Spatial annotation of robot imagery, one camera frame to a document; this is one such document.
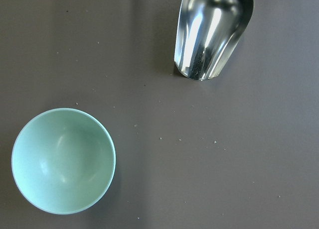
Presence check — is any shiny metal scoop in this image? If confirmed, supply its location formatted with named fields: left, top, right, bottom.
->
left=174, top=0, right=254, bottom=81

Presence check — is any mint green bowl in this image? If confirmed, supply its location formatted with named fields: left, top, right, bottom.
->
left=11, top=108, right=116, bottom=215

